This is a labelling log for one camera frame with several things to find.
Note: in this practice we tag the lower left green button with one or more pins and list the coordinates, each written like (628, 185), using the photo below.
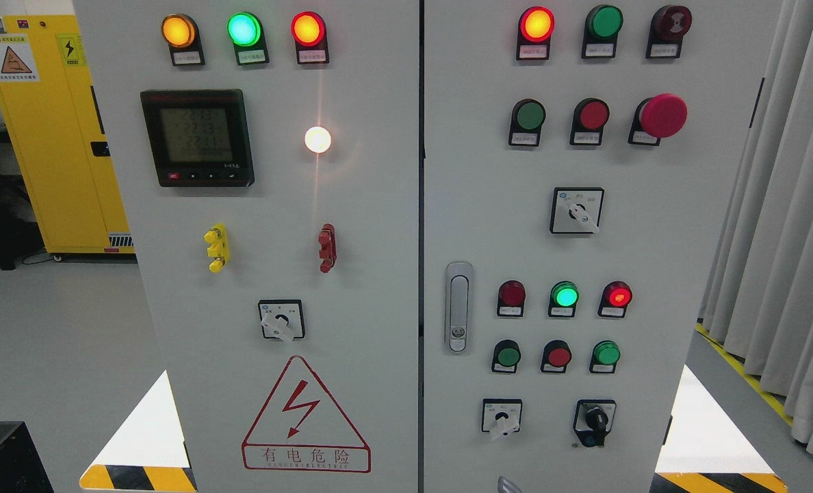
(506, 356)

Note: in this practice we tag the upper green push button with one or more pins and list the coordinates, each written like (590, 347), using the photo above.
(528, 116)

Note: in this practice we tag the lower red push button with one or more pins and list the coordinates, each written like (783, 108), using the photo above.
(556, 357)

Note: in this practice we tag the red push button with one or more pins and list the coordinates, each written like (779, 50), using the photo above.
(556, 357)
(588, 121)

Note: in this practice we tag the lower right green button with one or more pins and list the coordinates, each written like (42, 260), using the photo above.
(604, 358)

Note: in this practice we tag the upper red push button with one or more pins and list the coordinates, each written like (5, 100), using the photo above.
(588, 121)

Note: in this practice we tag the red emergency stop button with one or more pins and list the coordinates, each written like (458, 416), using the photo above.
(656, 118)

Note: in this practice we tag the left red small lamp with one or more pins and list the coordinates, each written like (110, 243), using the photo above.
(511, 299)

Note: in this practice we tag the red small lamp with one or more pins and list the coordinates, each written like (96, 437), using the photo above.
(615, 299)
(511, 299)

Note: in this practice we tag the white lit indicator lamp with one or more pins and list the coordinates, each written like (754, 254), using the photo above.
(318, 139)

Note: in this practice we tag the green small lamp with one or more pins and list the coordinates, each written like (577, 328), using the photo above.
(564, 297)

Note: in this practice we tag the left grey cabinet door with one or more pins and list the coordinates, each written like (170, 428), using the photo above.
(361, 318)

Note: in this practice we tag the grey cabinet door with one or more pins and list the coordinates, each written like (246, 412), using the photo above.
(361, 318)
(489, 204)

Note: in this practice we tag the right grey cabinet door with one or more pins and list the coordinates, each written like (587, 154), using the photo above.
(489, 204)

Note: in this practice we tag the red electric danger sign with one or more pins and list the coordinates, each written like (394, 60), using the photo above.
(301, 427)

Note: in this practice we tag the right red small lamp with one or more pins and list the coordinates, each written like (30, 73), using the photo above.
(615, 299)

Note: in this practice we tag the digital power meter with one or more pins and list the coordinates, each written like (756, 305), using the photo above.
(199, 138)

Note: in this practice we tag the red lit lamp left door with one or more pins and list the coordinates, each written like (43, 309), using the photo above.
(310, 37)

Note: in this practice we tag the red lit lamp top right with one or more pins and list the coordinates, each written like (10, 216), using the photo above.
(535, 28)

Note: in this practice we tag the green lit indicator lamp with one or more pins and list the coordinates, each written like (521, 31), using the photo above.
(248, 39)

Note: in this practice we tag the green lamp top right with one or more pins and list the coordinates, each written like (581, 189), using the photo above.
(601, 27)

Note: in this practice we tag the orange indicator lamp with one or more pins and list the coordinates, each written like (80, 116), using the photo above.
(182, 35)

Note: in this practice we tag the dark red buzzer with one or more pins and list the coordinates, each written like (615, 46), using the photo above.
(666, 31)

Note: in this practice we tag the grey curtain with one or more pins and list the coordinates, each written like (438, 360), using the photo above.
(759, 299)

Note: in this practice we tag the yellow safety cabinet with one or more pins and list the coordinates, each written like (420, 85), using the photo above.
(50, 112)

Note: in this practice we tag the black box bottom left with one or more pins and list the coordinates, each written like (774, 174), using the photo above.
(20, 467)

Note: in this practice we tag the silver door handle lock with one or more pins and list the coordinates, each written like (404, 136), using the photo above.
(457, 306)

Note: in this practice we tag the red terminal post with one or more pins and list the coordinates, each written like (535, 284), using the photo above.
(328, 247)

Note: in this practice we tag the left door selector switch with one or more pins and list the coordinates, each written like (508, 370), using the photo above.
(282, 319)

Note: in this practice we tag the upper right selector switch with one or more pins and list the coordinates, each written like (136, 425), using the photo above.
(576, 210)

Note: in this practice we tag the yellow terminal post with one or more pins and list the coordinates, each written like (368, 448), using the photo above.
(217, 247)

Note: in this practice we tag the lower white selector switch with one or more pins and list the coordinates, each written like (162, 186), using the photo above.
(501, 417)

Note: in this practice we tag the black key selector switch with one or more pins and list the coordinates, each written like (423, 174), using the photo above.
(592, 421)

